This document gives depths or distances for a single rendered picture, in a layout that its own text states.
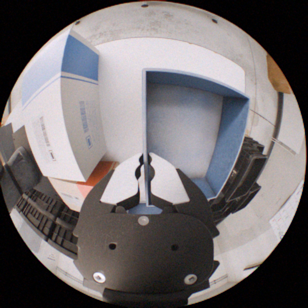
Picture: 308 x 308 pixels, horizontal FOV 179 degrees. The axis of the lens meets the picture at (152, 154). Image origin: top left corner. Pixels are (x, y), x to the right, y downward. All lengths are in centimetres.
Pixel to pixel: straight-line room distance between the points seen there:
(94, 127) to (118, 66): 11
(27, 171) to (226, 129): 51
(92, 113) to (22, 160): 30
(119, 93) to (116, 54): 8
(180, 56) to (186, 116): 11
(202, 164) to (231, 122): 11
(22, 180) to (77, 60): 34
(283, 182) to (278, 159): 50
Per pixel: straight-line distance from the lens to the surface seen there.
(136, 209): 30
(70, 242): 43
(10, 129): 70
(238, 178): 72
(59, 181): 22
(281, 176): 266
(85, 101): 15
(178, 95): 17
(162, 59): 19
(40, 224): 58
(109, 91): 18
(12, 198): 39
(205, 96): 19
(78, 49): 16
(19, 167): 38
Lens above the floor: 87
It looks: 61 degrees down
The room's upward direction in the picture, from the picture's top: 176 degrees clockwise
